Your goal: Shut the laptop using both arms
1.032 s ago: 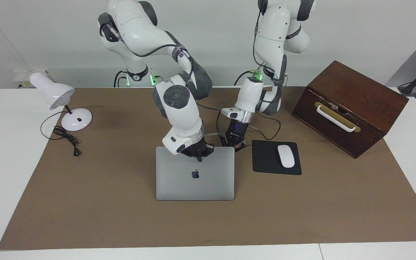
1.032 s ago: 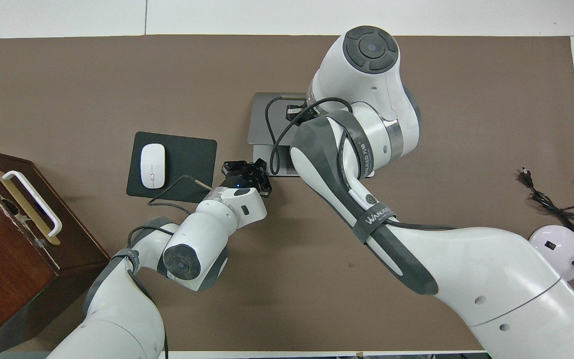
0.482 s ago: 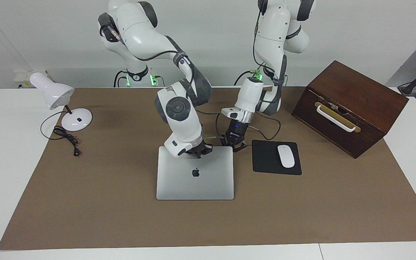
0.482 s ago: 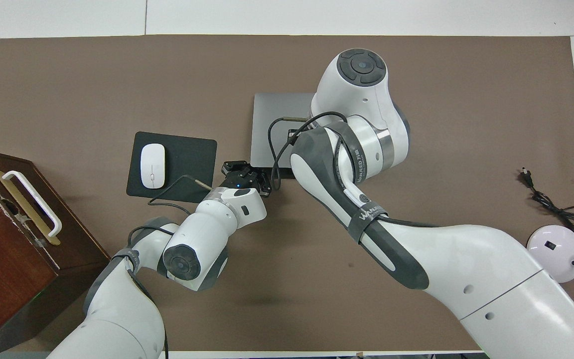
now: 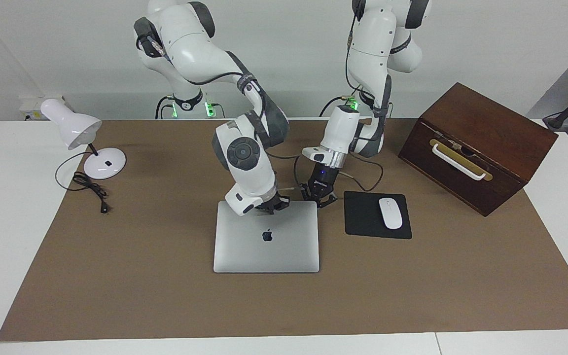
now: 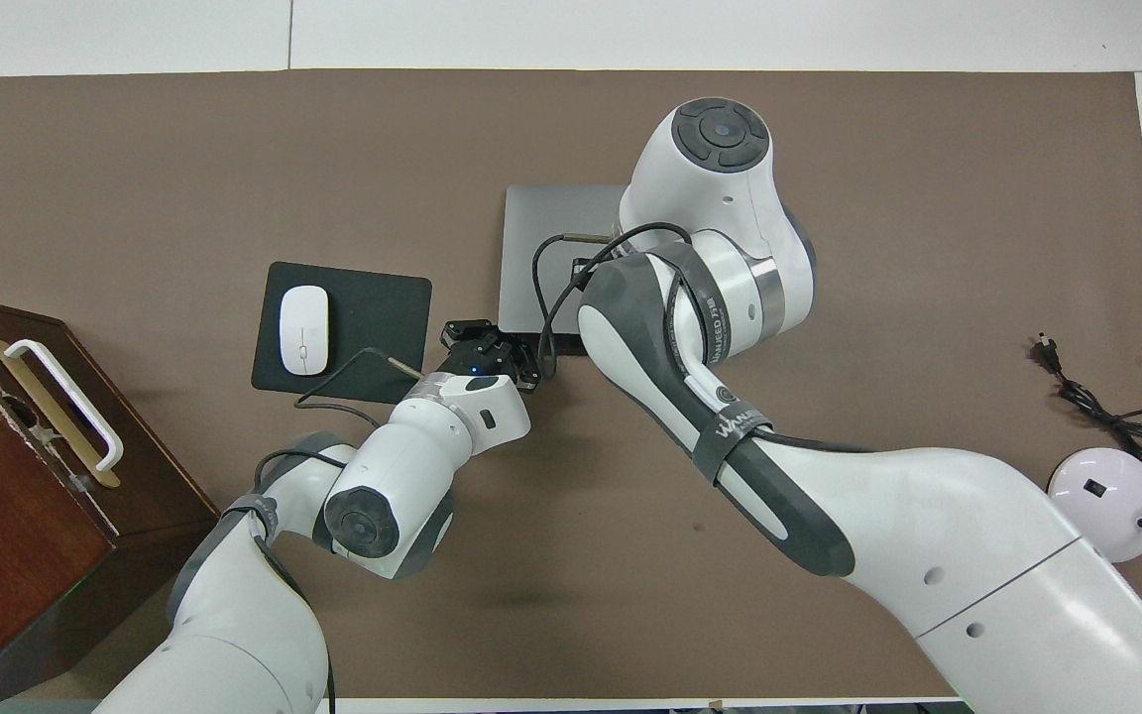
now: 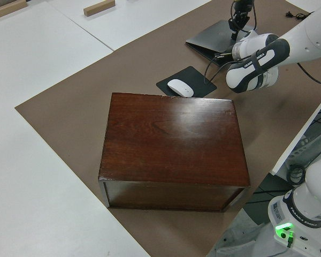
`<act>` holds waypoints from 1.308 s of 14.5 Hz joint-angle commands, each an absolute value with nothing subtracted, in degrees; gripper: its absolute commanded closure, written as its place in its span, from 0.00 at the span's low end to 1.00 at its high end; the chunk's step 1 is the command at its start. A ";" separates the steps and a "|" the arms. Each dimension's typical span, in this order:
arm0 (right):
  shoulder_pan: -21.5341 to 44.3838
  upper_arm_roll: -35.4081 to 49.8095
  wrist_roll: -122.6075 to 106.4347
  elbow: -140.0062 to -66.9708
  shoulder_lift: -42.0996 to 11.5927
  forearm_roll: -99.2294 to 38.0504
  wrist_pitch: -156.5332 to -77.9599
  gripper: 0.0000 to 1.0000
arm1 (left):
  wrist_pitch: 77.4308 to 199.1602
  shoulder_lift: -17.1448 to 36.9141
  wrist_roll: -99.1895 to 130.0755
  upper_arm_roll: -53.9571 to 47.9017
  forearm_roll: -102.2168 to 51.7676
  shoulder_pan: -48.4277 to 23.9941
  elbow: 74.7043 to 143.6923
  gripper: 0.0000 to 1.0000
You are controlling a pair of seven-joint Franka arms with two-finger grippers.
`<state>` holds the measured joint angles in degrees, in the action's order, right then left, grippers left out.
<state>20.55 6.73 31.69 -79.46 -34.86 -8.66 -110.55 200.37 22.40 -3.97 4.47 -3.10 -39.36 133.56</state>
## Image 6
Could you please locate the grey laptop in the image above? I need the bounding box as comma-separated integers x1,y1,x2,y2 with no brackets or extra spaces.
499,184,631,360

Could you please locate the white computer mouse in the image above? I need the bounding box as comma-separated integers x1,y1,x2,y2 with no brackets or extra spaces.
279,285,331,377

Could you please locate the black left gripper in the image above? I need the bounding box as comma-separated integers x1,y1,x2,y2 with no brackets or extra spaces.
437,319,542,394

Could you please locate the gold handle plate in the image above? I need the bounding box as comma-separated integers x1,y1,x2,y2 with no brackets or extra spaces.
0,337,122,489

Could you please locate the dark wooden box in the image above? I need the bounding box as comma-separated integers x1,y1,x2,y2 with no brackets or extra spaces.
0,290,221,711

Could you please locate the brown table mat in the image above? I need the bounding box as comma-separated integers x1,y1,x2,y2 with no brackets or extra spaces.
0,69,1142,702

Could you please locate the black lamp power cable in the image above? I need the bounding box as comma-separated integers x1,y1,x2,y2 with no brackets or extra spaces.
1037,334,1142,469

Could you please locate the white box handle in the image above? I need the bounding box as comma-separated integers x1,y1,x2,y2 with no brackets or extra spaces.
4,339,125,472

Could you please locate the black mouse pad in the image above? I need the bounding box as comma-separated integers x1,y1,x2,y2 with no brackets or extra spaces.
251,261,433,407

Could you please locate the white desk lamp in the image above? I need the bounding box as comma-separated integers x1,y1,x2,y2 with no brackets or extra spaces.
1047,382,1142,563

